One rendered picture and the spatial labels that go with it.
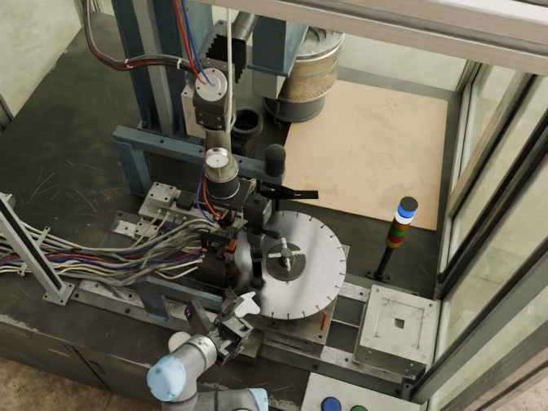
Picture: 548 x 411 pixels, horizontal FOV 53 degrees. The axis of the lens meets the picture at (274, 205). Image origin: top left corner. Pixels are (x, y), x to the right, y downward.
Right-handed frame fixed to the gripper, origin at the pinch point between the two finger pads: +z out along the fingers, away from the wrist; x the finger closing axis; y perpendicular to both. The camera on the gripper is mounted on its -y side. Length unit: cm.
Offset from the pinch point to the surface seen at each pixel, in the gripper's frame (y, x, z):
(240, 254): -11.0, 3.8, 12.6
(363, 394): 35.5, -6.3, 6.9
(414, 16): 25, 82, -65
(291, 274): 3.8, 6.4, 14.6
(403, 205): 19.9, 35.9, 22.9
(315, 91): -30, 39, 68
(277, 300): 5.0, 1.1, 8.6
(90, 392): -54, -102, 26
